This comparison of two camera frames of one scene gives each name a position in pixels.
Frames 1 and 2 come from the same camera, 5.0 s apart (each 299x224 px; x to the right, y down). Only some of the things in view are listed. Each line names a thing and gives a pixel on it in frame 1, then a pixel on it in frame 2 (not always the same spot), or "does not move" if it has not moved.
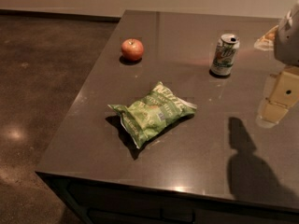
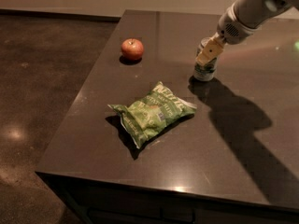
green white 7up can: (225, 54) -> (207, 72)
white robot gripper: (288, 42) -> (232, 29)
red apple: (132, 49) does not move
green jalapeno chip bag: (143, 119) does not move
